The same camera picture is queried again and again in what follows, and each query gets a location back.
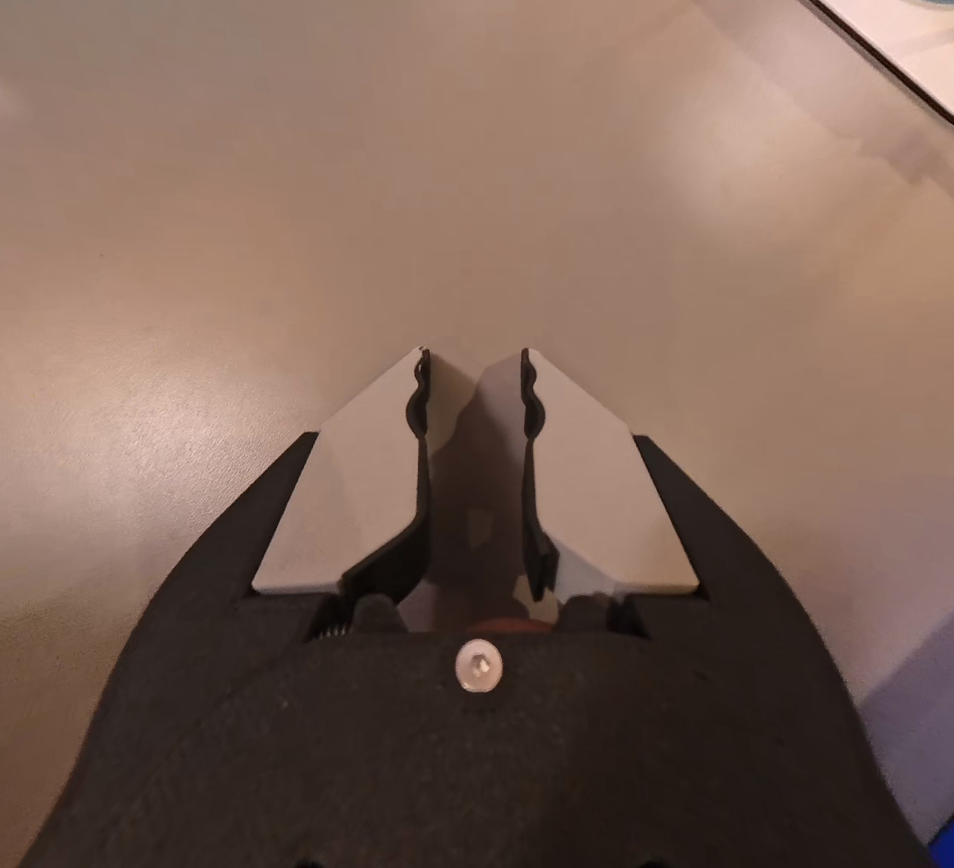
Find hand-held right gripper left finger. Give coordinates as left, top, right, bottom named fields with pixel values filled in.
left=252, top=346, right=478, bottom=601

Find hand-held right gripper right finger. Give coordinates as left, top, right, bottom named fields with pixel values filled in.
left=477, top=348, right=700, bottom=604

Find grey desk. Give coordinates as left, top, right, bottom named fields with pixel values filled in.
left=0, top=0, right=954, bottom=868

